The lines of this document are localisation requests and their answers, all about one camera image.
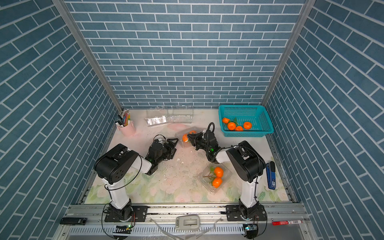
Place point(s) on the red marker pen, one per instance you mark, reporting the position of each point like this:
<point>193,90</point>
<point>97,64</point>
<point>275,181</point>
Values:
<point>281,223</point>

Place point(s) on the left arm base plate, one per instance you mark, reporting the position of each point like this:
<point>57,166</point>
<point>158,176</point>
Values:
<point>127,214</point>

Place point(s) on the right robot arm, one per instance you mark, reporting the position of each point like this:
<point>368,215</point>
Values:
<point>247,162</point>

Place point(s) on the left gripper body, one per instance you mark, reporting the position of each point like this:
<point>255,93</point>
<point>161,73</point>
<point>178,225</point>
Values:
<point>166,150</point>

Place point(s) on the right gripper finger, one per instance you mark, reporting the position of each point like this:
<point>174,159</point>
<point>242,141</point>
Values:
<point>198,145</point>
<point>193,137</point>

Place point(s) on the teal plastic basket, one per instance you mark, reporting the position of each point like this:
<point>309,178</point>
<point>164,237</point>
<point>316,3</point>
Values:
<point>257,115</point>

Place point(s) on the blue stapler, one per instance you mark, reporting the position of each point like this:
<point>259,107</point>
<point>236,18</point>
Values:
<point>271,175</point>

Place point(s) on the pink pen cup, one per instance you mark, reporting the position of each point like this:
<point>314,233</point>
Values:
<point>128,130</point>

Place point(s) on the black device on rail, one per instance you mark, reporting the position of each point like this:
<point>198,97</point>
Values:
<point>73,221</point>

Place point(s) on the clear clamshell container front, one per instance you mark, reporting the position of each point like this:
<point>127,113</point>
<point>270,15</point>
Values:
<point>207,175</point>

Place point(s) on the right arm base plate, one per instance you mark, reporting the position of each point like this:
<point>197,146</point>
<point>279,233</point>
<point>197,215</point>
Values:
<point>235,213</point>

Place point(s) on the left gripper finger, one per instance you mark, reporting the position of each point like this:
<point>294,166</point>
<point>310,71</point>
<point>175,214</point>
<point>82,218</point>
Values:
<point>171,153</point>
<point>173,141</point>

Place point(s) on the orange front container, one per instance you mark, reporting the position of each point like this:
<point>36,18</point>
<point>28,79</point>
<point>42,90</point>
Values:
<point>219,172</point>
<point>216,183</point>

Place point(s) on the pens in cup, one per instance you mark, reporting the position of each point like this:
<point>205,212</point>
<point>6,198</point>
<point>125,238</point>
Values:
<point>124,118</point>

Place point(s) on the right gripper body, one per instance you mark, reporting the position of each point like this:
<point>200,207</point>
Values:
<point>201,140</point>

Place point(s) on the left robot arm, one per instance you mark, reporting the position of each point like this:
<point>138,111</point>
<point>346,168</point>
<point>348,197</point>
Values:
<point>113,166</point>

